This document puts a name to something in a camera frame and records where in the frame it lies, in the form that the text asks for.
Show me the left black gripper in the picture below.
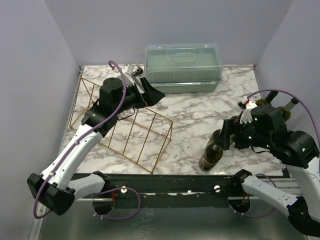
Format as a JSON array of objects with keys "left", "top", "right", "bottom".
[{"left": 114, "top": 77, "right": 165, "bottom": 115}]

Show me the green wine bottle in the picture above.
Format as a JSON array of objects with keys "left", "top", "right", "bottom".
[
  {"left": 277, "top": 97, "right": 300, "bottom": 122},
  {"left": 255, "top": 90, "right": 279, "bottom": 106},
  {"left": 198, "top": 129, "right": 223, "bottom": 172}
]

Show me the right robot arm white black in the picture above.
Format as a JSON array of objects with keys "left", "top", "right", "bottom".
[{"left": 214, "top": 104, "right": 320, "bottom": 237}]

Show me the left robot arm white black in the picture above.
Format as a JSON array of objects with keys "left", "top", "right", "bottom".
[{"left": 27, "top": 77, "right": 165, "bottom": 219}]

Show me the green plastic storage box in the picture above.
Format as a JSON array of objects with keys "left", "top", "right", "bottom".
[{"left": 144, "top": 43, "right": 224, "bottom": 94}]

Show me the grey metal crank handle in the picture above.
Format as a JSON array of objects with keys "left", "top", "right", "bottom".
[{"left": 132, "top": 62, "right": 144, "bottom": 77}]

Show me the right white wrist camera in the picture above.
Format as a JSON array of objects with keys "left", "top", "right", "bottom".
[{"left": 239, "top": 96, "right": 257, "bottom": 125}]

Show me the gold wire wine rack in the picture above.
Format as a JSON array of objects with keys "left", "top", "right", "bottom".
[{"left": 68, "top": 77, "right": 174, "bottom": 174}]

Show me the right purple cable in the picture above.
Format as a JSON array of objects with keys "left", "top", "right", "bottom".
[{"left": 246, "top": 89, "right": 320, "bottom": 151}]

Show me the black metal base rail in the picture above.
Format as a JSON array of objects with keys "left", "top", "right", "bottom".
[{"left": 72, "top": 172, "right": 293, "bottom": 210}]

